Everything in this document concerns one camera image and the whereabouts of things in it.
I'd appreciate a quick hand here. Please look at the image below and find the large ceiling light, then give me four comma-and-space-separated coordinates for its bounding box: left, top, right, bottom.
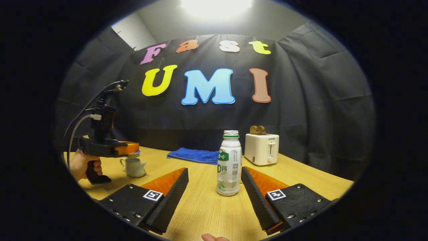
181, 0, 253, 19

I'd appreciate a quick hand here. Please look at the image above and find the white water bottle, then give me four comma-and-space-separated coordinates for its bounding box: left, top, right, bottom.
216, 130, 242, 196

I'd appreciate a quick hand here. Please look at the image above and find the black backdrop cloth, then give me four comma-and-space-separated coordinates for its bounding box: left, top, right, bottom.
55, 22, 375, 181

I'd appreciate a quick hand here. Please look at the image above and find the thin gripper cable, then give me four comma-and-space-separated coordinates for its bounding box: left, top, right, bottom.
67, 114, 97, 168
64, 81, 121, 143

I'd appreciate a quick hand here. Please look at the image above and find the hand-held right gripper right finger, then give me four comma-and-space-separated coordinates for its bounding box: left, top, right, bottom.
241, 166, 338, 236

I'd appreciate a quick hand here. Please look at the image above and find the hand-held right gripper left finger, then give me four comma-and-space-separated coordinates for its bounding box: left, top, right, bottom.
99, 167, 189, 235

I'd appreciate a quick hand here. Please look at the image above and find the blue towel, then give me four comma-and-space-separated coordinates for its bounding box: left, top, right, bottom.
167, 147, 220, 165

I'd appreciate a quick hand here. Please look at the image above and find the white teacup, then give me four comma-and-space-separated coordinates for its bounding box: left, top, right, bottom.
120, 157, 147, 178

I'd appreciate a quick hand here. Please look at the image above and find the cream toaster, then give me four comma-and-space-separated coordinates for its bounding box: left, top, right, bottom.
244, 133, 280, 166

